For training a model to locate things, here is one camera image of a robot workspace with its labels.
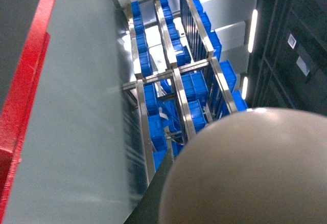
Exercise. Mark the beige plastic dustpan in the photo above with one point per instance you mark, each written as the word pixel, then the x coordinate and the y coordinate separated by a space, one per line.
pixel 266 165

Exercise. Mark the stainless steel shelf rack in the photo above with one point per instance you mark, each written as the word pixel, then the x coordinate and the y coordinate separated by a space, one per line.
pixel 195 89

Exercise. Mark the red frame work table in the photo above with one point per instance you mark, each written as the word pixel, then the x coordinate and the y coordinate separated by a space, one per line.
pixel 18 105

